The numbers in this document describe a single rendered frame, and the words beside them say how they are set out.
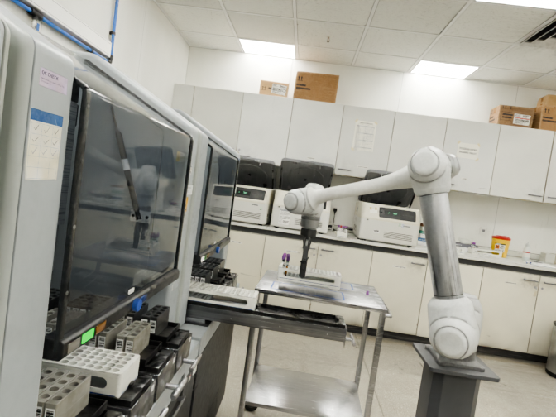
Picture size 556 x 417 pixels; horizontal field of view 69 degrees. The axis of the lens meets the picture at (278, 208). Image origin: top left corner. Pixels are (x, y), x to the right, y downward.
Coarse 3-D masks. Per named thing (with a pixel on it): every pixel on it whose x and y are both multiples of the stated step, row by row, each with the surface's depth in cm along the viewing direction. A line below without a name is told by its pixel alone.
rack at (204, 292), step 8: (192, 288) 153; (200, 288) 155; (208, 288) 157; (216, 288) 159; (224, 288) 160; (232, 288) 161; (192, 296) 156; (200, 296) 157; (208, 296) 159; (216, 296) 163; (224, 296) 163; (232, 296) 153; (240, 296) 152; (248, 296) 152; (256, 296) 156; (224, 304) 153; (232, 304) 153; (240, 304) 160; (248, 304) 152
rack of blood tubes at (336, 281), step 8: (280, 264) 196; (280, 272) 189; (288, 272) 197; (312, 272) 187; (320, 272) 189; (328, 272) 192; (336, 272) 195; (288, 280) 188; (296, 280) 188; (304, 280) 188; (312, 280) 187; (320, 280) 197; (328, 280) 196; (336, 280) 186; (336, 288) 186
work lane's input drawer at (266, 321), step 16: (192, 304) 152; (208, 304) 153; (256, 304) 157; (224, 320) 151; (240, 320) 151; (256, 320) 151; (272, 320) 150; (288, 320) 150; (304, 320) 150; (320, 320) 156; (336, 320) 156; (320, 336) 149; (336, 336) 149; (352, 336) 158
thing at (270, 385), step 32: (256, 288) 184; (288, 288) 192; (320, 288) 201; (352, 288) 211; (384, 320) 179; (256, 352) 228; (256, 384) 206; (288, 384) 210; (320, 384) 215; (352, 384) 221; (320, 416) 185; (352, 416) 188
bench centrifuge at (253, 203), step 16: (240, 160) 400; (256, 160) 398; (240, 176) 427; (256, 176) 422; (272, 176) 410; (240, 192) 390; (256, 192) 390; (272, 192) 408; (240, 208) 388; (256, 208) 386
